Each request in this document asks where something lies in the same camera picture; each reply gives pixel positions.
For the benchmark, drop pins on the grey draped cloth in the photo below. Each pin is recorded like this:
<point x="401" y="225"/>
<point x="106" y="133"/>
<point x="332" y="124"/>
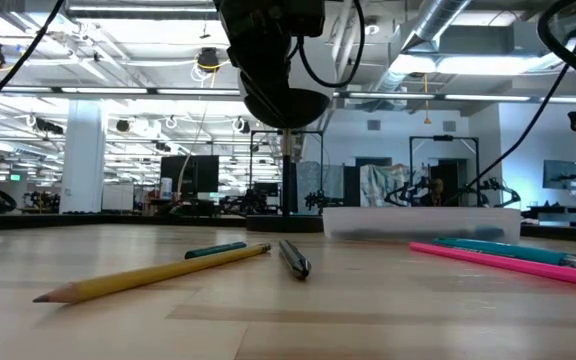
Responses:
<point x="373" y="187"/>

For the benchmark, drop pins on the clear plastic supply box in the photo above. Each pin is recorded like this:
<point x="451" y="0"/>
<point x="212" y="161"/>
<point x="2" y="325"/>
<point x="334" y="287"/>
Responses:
<point x="418" y="220"/>

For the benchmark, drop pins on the white board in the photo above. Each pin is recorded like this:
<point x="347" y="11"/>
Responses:
<point x="118" y="197"/>

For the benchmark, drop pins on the white building column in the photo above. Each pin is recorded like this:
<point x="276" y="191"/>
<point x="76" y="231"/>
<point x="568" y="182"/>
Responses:
<point x="83" y="160"/>

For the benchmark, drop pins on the black click pen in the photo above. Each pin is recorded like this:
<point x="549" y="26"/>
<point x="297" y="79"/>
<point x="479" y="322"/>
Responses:
<point x="293" y="260"/>

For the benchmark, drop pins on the wall-mounted screen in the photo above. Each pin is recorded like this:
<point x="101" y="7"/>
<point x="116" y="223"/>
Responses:
<point x="561" y="174"/>

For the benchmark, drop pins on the person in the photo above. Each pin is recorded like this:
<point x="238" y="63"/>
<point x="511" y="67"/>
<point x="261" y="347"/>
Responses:
<point x="438" y="192"/>

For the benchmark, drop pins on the dark green marker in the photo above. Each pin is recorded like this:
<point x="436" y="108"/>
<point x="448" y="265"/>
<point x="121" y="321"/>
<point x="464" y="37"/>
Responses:
<point x="215" y="250"/>

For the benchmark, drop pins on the teal pen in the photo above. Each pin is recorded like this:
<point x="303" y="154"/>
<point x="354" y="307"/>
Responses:
<point x="508" y="250"/>

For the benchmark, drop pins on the white globe table lamp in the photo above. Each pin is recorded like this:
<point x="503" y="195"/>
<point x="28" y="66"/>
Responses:
<point x="320" y="55"/>

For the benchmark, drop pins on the black background robot arm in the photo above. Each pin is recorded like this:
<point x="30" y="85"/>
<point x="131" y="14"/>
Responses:
<point x="498" y="190"/>
<point x="408" y="190"/>

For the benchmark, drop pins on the pink pencil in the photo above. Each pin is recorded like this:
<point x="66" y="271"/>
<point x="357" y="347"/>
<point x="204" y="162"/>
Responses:
<point x="493" y="262"/>

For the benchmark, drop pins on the black computer monitor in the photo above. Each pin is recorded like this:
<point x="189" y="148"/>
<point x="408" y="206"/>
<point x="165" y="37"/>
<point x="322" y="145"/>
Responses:
<point x="200" y="175"/>

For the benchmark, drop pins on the yellow pencil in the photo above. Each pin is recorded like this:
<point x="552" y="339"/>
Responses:
<point x="143" y="275"/>

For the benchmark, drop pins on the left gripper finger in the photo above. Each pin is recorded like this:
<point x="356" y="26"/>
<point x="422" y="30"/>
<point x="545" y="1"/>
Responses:
<point x="265" y="80"/>

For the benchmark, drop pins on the white cup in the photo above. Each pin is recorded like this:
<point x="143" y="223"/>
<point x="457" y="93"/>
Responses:
<point x="166" y="189"/>

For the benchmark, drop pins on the black aluminium table frame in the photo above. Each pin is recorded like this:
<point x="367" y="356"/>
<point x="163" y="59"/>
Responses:
<point x="118" y="221"/>

